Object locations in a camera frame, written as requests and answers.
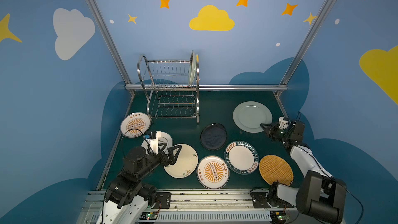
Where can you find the white plate with black motif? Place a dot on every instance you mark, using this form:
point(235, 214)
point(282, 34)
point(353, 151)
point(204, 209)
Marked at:
point(164, 139)

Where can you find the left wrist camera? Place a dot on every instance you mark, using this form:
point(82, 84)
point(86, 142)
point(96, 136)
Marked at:
point(152, 142)

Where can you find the steel two-tier dish rack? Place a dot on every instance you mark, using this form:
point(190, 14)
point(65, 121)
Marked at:
point(169, 104)

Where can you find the green circuit board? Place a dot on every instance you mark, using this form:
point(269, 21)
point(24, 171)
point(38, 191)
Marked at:
point(278, 217)
point(148, 216)

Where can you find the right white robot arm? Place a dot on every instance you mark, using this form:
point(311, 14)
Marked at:
point(320, 195)

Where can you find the cream floral plate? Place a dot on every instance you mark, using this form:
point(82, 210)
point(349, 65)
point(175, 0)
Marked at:
point(186, 163)

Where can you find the large pale green plate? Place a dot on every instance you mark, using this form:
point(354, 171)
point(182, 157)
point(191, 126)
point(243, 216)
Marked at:
point(249, 115)

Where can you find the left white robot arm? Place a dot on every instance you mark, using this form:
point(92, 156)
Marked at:
point(127, 196)

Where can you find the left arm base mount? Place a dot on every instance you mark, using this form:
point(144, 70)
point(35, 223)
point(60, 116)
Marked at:
point(161, 200)

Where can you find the yellow woven plate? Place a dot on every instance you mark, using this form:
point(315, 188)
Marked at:
point(275, 169)

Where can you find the right aluminium upright post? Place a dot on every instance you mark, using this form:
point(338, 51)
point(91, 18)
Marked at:
point(310, 36)

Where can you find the right green circuit board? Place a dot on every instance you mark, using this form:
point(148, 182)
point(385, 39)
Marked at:
point(278, 217)

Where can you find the dark blue speckled plate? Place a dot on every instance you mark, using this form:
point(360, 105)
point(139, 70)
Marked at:
point(214, 136)

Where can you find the orange sunburst plate front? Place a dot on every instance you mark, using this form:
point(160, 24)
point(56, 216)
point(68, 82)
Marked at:
point(213, 172)

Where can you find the aluminium back frame rail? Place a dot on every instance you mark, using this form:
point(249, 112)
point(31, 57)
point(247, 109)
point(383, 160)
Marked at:
point(207, 87)

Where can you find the aluminium upright post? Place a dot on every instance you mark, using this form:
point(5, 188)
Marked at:
point(310, 36)
point(95, 10)

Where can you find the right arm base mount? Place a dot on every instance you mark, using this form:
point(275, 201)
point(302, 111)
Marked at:
point(260, 199)

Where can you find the left aluminium upright post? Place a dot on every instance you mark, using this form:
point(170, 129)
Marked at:
point(95, 10)

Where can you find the left green circuit board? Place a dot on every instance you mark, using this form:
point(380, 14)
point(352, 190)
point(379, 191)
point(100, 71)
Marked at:
point(148, 216)

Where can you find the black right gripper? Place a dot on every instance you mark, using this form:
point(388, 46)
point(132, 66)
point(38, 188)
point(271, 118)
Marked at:
point(276, 132)

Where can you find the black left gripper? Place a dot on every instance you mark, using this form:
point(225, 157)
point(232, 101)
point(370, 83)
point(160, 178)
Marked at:
point(166, 157)

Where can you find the green rim Hao Wei plate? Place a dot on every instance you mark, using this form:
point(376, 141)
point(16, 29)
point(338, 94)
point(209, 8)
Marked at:
point(241, 157)

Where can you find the orange sunburst plate by rack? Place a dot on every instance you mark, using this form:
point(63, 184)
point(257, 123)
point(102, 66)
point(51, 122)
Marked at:
point(135, 125)

